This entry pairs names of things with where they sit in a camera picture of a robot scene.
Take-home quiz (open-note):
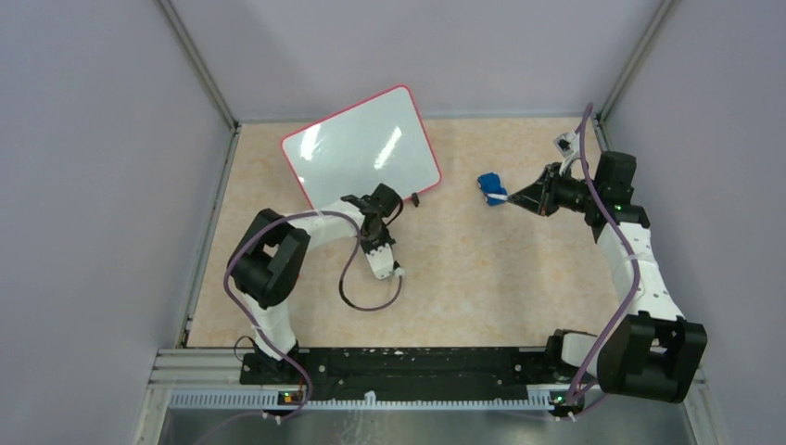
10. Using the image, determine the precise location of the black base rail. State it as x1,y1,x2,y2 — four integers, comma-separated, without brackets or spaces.
239,347,573,402

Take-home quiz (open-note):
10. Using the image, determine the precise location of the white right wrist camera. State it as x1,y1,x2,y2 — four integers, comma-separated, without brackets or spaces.
553,132,580,158

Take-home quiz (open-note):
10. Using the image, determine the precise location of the pink framed whiteboard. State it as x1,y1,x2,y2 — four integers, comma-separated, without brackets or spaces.
280,84,442,209

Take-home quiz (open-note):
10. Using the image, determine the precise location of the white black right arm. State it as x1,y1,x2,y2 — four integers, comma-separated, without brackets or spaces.
508,152,707,403

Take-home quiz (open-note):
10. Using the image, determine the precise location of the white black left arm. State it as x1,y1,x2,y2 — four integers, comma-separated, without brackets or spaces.
223,184,404,384

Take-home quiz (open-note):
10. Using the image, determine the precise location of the blue whiteboard eraser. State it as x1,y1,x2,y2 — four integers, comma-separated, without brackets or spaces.
476,172,508,207

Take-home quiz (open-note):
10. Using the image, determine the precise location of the grey cable duct strip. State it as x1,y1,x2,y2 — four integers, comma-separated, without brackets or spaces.
168,389,553,411

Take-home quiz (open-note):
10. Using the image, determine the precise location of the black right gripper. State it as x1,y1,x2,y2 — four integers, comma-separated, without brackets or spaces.
509,162,602,217

